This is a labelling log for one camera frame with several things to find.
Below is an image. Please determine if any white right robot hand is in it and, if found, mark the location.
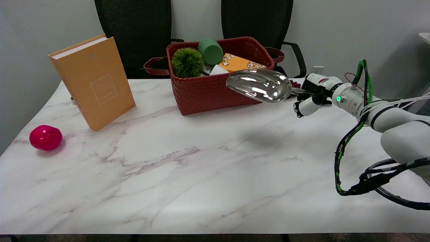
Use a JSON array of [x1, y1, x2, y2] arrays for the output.
[[292, 73, 343, 118]]

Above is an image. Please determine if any stainless steel scoop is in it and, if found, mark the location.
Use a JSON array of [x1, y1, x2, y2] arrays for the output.
[[226, 69, 305, 104]]

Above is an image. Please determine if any red woven basket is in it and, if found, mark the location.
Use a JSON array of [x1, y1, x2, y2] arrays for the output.
[[144, 36, 285, 116]]

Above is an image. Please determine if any orange popcorn box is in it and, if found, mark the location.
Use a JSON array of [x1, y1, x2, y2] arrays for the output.
[[218, 53, 268, 73]]

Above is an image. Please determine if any black mesh office chair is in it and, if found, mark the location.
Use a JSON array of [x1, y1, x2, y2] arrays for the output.
[[221, 0, 307, 78], [94, 0, 184, 79]]

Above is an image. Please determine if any white packet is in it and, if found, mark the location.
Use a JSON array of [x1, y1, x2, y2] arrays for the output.
[[202, 64, 230, 76]]

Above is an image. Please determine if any green cylindrical cup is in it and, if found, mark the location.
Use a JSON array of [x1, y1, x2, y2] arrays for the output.
[[198, 38, 224, 66]]

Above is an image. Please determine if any green spiky ball plant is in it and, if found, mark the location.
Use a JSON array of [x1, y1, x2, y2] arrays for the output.
[[171, 48, 205, 78]]

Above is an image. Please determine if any orange hardcover book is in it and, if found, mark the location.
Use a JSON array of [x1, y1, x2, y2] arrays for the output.
[[48, 34, 136, 131]]

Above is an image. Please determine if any pink plastic ball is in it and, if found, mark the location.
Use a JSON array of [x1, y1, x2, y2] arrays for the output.
[[29, 125, 63, 151]]

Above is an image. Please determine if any black green wrapped cable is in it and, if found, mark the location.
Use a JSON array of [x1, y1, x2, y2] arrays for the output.
[[334, 59, 430, 196]]

